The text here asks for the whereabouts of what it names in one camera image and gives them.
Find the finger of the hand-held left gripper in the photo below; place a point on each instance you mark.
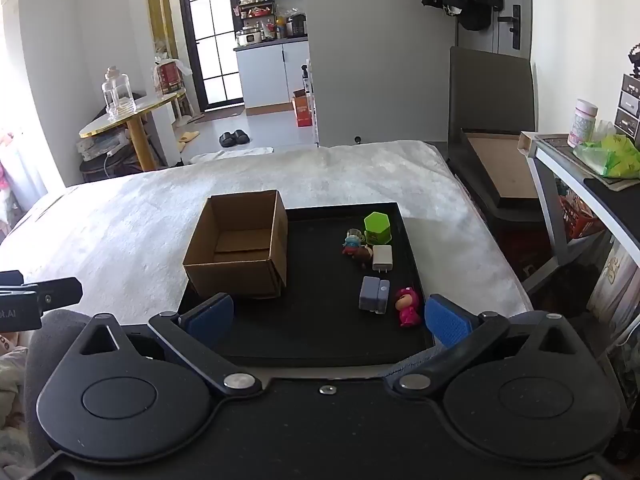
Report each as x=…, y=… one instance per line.
x=60, y=291

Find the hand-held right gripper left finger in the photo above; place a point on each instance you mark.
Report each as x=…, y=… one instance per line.
x=210, y=317

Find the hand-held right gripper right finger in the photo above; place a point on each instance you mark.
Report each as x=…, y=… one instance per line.
x=447, y=322

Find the pink figurine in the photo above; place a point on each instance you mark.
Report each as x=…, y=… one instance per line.
x=406, y=307

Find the brown cardboard box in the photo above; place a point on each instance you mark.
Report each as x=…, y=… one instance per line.
x=235, y=272

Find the grey block figure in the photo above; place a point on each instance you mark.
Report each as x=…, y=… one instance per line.
x=372, y=295

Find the white charger plug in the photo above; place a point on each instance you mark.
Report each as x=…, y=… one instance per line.
x=382, y=259

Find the black tray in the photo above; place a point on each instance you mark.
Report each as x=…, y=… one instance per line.
x=310, y=310

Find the brown round figurine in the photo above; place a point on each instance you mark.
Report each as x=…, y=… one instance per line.
x=363, y=256

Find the green hexagonal box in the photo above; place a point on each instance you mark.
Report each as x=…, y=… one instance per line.
x=378, y=227

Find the blue and red figurine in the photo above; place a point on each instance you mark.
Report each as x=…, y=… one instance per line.
x=351, y=246

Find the small clear toy mug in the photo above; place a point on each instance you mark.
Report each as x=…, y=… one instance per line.
x=355, y=235

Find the white fleece blanket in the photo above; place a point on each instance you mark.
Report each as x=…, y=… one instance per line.
x=125, y=220

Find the white power strip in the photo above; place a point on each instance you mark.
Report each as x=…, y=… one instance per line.
x=102, y=145

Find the white floor mat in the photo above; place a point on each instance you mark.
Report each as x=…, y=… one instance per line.
x=230, y=154

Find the black-framed brown board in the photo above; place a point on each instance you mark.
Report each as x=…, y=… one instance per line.
x=500, y=165

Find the red basket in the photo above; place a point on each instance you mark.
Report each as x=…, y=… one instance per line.
x=580, y=217

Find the yellow slipper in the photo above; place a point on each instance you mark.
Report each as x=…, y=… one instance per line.
x=190, y=135
x=182, y=146

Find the round gold-edged table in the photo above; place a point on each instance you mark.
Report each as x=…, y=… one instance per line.
x=137, y=130

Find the white desk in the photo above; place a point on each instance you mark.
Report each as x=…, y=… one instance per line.
x=555, y=165

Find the clear glass jar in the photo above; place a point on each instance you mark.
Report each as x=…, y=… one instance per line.
x=119, y=92

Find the orange cardboard box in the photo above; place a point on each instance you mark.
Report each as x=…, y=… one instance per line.
x=302, y=110

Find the green packet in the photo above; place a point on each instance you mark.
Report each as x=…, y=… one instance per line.
x=612, y=157

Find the dark grey headboard panel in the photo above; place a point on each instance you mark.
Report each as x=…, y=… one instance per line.
x=490, y=90

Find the red canister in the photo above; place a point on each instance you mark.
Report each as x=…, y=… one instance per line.
x=169, y=77

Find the pink and white canister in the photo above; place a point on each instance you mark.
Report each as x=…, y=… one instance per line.
x=582, y=122

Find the white kitchen cabinet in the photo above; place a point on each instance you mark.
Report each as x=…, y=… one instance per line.
x=265, y=72

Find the spray bottle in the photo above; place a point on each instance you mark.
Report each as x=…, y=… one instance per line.
x=306, y=80

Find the silver rice cooker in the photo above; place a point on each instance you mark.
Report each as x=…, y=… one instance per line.
x=247, y=37

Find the small drawer organizer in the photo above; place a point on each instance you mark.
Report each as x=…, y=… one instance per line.
x=629, y=105

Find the black-framed glass door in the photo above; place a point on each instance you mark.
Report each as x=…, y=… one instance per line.
x=186, y=35

